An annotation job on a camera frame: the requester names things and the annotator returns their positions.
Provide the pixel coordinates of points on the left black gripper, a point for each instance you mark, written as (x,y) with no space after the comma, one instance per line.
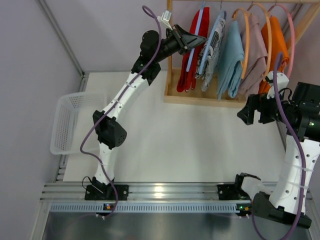
(180,38)

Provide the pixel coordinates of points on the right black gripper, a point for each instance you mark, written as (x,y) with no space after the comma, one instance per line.
(261,110)

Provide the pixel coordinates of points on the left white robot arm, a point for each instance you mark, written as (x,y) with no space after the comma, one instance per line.
(107,122)

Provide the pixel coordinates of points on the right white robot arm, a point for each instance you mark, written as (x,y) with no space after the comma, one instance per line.
(283,204)

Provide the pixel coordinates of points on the orange trousers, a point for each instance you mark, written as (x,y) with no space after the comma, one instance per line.
(274,43)

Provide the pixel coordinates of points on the pink hanger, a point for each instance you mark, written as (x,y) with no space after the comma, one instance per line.
(292,41)

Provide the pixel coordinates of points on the wooden clothes rack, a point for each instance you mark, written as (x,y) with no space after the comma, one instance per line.
(210,98)

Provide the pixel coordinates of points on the white plastic basket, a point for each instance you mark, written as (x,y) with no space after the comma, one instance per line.
(73,119)

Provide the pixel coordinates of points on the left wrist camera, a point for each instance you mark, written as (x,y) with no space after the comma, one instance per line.
(165,19)

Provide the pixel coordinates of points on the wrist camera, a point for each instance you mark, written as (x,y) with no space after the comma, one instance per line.
(165,19)
(280,83)

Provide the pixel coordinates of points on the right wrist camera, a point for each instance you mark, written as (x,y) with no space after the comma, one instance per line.
(280,83)

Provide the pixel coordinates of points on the aluminium corner post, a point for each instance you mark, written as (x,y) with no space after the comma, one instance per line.
(47,12)

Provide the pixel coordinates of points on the slotted cable duct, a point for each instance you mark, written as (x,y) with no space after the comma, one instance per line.
(151,207)

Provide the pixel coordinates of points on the aluminium mounting rail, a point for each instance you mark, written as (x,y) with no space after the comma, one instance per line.
(146,191)

